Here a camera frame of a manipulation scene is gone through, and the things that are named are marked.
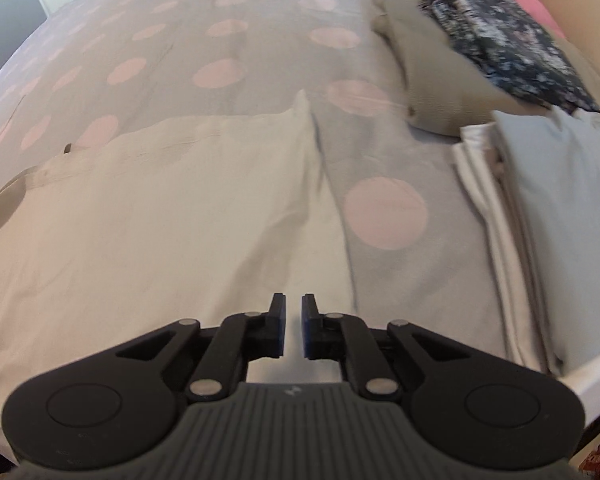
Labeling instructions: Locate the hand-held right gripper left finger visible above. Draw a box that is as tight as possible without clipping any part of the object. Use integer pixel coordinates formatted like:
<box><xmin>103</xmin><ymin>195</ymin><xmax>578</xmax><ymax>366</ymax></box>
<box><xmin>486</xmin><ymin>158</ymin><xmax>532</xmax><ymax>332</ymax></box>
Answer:
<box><xmin>115</xmin><ymin>292</ymin><xmax>287</xmax><ymax>402</ymax></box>

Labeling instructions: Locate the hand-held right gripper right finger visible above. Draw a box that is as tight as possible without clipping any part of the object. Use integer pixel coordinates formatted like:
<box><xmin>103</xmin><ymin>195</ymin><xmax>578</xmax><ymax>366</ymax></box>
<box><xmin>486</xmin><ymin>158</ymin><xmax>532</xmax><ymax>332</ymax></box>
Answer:
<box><xmin>301</xmin><ymin>293</ymin><xmax>474</xmax><ymax>402</ymax></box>

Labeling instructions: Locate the cream garment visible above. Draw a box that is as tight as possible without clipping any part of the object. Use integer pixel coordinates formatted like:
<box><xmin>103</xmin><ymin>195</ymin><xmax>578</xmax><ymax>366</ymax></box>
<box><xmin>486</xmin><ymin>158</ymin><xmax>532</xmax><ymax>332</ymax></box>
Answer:
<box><xmin>0</xmin><ymin>89</ymin><xmax>361</xmax><ymax>453</ymax></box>

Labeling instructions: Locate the white folded garment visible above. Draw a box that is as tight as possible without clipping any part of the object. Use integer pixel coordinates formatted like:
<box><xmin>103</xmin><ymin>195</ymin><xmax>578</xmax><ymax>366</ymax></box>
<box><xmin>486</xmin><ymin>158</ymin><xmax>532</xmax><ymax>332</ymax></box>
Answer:
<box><xmin>452</xmin><ymin>124</ymin><xmax>566</xmax><ymax>376</ymax></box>

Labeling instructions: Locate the light blue folded garment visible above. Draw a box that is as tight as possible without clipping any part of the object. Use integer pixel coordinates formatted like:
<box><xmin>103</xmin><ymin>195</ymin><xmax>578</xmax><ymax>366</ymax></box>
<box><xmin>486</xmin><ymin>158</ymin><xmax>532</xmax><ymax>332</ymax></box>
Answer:
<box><xmin>492</xmin><ymin>107</ymin><xmax>600</xmax><ymax>376</ymax></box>

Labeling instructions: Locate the khaki folded garment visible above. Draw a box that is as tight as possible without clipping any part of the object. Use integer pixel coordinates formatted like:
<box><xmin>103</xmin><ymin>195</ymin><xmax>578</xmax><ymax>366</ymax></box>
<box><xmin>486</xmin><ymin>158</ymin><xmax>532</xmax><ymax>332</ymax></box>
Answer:
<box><xmin>370</xmin><ymin>0</ymin><xmax>600</xmax><ymax>137</ymax></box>

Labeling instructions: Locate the bed with polka dot sheet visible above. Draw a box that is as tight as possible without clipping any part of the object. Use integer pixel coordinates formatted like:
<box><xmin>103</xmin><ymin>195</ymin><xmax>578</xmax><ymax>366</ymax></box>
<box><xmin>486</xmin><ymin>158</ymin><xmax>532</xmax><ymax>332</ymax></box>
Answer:
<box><xmin>0</xmin><ymin>0</ymin><xmax>600</xmax><ymax>461</ymax></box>

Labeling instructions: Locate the dark floral garment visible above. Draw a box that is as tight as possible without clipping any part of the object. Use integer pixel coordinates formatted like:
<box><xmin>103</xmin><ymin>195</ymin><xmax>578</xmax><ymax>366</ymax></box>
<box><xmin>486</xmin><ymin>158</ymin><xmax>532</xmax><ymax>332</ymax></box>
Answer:
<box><xmin>419</xmin><ymin>0</ymin><xmax>600</xmax><ymax>115</ymax></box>

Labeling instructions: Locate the beige padded headboard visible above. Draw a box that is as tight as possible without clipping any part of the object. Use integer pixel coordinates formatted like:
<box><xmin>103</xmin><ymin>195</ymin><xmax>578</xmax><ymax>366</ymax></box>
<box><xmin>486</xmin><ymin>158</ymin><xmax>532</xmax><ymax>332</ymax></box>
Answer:
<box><xmin>500</xmin><ymin>0</ymin><xmax>600</xmax><ymax>106</ymax></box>

